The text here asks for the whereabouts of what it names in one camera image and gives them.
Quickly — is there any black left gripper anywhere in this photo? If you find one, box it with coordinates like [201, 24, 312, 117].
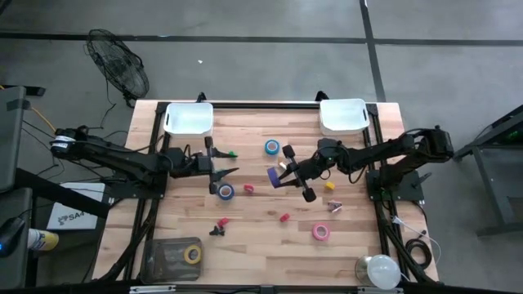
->
[179, 136, 240, 196]

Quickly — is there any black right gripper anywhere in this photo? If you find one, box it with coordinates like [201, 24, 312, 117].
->
[275, 144, 336, 204]

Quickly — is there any purple tape roll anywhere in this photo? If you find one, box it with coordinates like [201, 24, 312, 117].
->
[266, 166, 283, 189]

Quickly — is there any dark blue tape roll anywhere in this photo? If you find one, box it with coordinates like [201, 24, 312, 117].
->
[217, 182, 236, 201]

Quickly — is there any pink tape roll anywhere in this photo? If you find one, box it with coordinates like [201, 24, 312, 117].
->
[311, 222, 331, 242]

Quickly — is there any white plastic bin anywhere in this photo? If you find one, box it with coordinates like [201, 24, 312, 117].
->
[163, 101, 215, 138]
[319, 98, 371, 136]

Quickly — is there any yellow tape roll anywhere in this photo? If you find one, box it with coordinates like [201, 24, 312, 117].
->
[183, 244, 203, 265]

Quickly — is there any clear grey plastic bin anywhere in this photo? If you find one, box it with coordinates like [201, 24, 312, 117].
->
[140, 236, 204, 283]

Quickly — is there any white dome table lamp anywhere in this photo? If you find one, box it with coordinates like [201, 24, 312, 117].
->
[354, 253, 403, 291]

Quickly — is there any black floor fan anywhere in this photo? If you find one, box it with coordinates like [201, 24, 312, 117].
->
[84, 28, 150, 109]

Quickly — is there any white cardboard box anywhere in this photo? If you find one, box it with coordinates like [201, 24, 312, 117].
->
[46, 181, 106, 231]

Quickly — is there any black diagonal stand beam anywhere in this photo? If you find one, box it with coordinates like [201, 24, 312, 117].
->
[14, 167, 111, 220]

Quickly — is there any yellow spray can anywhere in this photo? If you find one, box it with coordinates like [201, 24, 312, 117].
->
[27, 227, 60, 252]

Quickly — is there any black side stand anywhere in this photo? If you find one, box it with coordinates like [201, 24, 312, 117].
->
[452, 104, 523, 238]

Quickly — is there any grey desk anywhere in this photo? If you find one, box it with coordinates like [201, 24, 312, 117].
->
[0, 186, 34, 289]
[0, 85, 28, 194]

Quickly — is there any black computer mouse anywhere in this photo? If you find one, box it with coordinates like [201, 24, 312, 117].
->
[0, 216, 26, 258]

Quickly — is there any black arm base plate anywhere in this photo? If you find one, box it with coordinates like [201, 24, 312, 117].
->
[364, 169, 427, 203]
[106, 167, 169, 201]

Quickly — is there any white cable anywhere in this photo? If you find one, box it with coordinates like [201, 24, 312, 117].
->
[391, 215, 443, 266]

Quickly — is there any black coiled cable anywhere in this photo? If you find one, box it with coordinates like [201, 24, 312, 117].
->
[404, 238, 434, 270]

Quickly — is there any silver frame bracket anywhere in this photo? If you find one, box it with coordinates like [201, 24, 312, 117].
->
[128, 284, 177, 294]
[356, 286, 405, 294]

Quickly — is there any yellow extension cable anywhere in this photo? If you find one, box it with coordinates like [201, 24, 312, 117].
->
[30, 106, 58, 134]

